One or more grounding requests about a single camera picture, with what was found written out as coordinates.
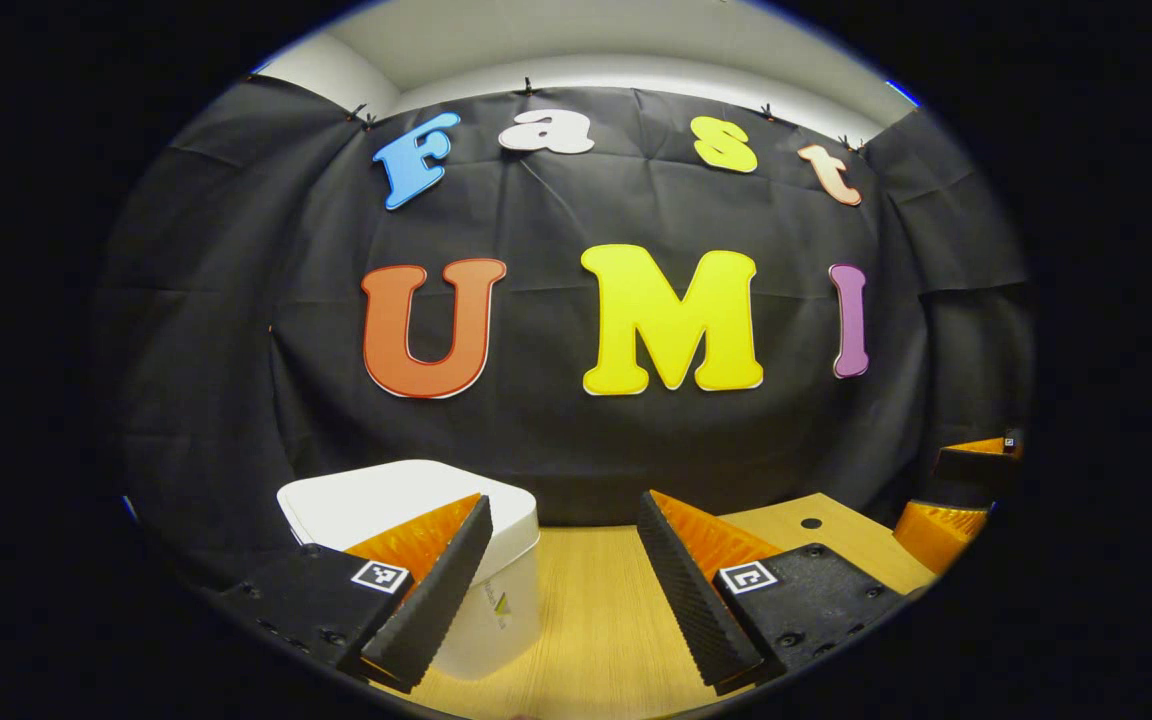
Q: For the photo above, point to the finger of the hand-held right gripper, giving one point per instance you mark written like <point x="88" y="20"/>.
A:
<point x="936" y="530"/>
<point x="976" y="468"/>

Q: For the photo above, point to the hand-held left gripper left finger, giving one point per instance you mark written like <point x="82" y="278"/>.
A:
<point x="436" y="600"/>

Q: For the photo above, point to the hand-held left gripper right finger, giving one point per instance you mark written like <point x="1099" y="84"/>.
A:
<point x="691" y="600"/>

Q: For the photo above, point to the white desktop garbage bin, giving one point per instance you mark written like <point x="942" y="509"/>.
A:
<point x="386" y="495"/>

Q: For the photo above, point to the wooden desktop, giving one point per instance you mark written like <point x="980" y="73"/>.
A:
<point x="596" y="610"/>

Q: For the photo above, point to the black backdrop cloth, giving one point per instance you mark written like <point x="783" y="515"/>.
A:
<point x="536" y="440"/>

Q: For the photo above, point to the row of black cloth clips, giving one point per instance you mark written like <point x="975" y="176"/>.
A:
<point x="527" y="87"/>

